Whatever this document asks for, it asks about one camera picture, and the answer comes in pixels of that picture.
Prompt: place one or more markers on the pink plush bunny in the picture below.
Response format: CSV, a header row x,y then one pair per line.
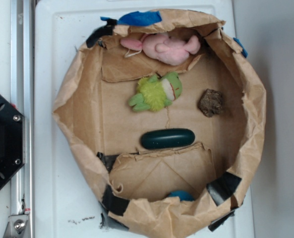
x,y
162,47

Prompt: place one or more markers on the brown paper bag bin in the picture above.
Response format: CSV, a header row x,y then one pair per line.
x,y
132,183

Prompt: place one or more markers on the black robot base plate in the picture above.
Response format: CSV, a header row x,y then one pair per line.
x,y
11,141

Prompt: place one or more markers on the blue ball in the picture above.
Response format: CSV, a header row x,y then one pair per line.
x,y
182,195

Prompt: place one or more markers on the aluminium extrusion rail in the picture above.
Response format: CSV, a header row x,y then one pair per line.
x,y
22,96

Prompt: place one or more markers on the metal corner bracket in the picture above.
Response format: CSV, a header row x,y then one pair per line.
x,y
17,227

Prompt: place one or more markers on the dark green oval case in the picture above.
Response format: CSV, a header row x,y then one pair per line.
x,y
167,138

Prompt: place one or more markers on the white plastic tray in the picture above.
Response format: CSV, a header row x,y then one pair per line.
x,y
64,205

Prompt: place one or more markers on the brown rock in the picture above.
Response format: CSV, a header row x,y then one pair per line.
x,y
211,103

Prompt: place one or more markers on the green plush frog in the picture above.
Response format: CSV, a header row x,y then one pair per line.
x,y
153,93

